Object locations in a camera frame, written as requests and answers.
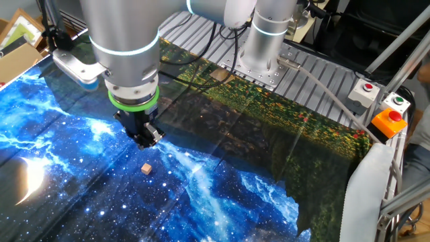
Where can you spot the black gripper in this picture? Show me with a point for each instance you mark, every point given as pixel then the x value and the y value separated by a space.
pixel 136 122

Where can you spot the small wooden cube block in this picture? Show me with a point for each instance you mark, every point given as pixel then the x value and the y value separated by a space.
pixel 146 169

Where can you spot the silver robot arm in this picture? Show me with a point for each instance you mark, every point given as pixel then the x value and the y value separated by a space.
pixel 124 40

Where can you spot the galaxy landscape print tablecloth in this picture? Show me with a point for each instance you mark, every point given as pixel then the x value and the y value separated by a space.
pixel 201 168

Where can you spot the brown cardboard box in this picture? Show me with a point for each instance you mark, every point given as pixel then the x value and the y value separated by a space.
pixel 16 62

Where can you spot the beige desk board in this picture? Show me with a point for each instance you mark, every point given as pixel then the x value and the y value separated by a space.
pixel 309 28

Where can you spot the white box with red button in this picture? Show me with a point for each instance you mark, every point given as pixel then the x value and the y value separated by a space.
pixel 363 94

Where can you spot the white foam padding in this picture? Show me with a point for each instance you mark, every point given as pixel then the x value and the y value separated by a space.
pixel 363 195

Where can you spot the orange emergency stop box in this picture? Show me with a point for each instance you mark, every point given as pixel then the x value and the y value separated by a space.
pixel 386 122

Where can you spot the black fabric chair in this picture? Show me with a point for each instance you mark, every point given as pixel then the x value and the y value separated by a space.
pixel 363 30

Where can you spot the white box with green button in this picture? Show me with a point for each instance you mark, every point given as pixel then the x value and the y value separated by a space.
pixel 396 102

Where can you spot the person in grey shirt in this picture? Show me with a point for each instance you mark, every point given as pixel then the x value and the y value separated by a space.
pixel 420 134

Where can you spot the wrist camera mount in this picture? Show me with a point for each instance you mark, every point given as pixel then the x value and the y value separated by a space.
pixel 77 72

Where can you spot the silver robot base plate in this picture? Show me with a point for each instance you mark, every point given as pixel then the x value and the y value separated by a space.
pixel 265 75

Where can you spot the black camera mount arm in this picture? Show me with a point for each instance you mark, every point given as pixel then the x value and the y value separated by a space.
pixel 55 32

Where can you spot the wooden picture frame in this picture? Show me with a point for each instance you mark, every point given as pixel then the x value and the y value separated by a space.
pixel 21 28

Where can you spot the aluminium frame pole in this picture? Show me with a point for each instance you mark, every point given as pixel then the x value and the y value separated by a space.
pixel 399 38
pixel 406 198
pixel 403 74

